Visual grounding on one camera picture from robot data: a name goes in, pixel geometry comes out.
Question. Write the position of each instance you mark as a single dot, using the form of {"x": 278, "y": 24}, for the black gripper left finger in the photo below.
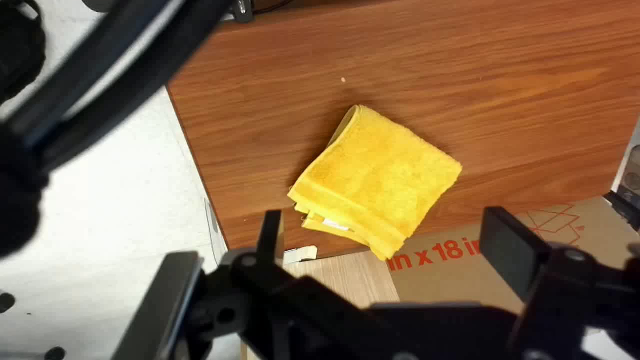
{"x": 268, "y": 240}

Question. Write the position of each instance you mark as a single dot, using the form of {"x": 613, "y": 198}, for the dark object at table edge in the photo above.
{"x": 629, "y": 180}

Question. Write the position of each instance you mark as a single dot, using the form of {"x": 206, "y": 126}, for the light wood board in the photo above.
{"x": 352, "y": 276}

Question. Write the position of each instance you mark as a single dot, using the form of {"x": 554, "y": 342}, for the small white paper scrap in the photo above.
{"x": 300, "y": 255}

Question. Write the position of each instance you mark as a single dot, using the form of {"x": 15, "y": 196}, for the yellow microfiber towel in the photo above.
{"x": 377, "y": 177}

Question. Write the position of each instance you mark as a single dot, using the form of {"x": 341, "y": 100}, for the black round object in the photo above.
{"x": 17, "y": 47}

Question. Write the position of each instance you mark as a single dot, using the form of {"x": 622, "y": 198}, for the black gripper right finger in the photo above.
{"x": 510, "y": 251}

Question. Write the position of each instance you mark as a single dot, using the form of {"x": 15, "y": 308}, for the brown printed cardboard box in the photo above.
{"x": 460, "y": 266}

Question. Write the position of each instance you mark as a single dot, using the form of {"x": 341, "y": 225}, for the tiny white crumb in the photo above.
{"x": 343, "y": 81}

